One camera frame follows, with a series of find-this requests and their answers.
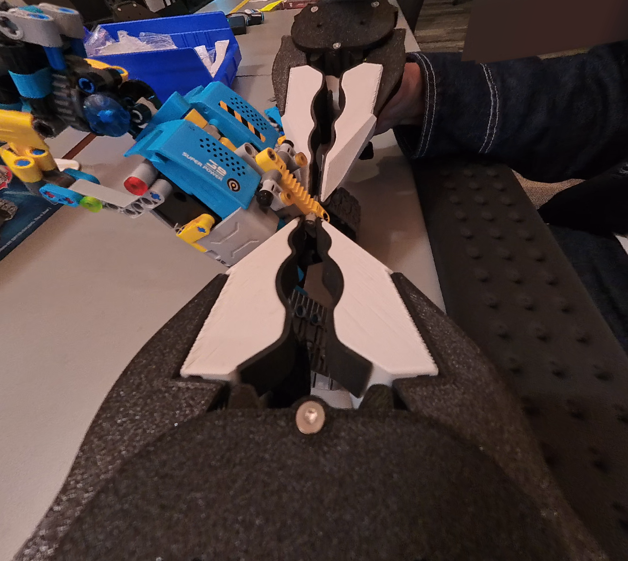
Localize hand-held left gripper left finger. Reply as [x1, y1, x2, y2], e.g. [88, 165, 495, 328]
[182, 223, 300, 381]

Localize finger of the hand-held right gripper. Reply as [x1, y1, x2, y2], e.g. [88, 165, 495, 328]
[319, 66, 383, 203]
[282, 65, 324, 171]

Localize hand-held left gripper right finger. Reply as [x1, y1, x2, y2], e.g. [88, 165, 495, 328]
[319, 225, 439, 397]

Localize yellow toothed beam piece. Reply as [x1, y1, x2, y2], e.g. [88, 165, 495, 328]
[257, 142, 329, 223]

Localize blue tracked toy robot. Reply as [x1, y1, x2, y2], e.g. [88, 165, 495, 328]
[0, 2, 364, 370]

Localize person's right forearm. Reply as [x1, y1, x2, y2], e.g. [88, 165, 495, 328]
[398, 39, 628, 233]

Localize person's right hand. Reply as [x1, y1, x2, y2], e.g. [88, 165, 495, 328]
[379, 57, 426, 127]

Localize blue plastic bin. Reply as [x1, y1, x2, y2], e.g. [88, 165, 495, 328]
[84, 11, 243, 105]

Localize black dimpled mat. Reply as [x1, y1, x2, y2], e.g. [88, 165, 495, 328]
[412, 159, 628, 561]

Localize person's blue jeans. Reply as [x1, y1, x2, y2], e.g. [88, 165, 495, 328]
[574, 227, 628, 355]

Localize blue toy kit booklet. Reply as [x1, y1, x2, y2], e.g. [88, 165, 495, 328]
[0, 169, 61, 259]

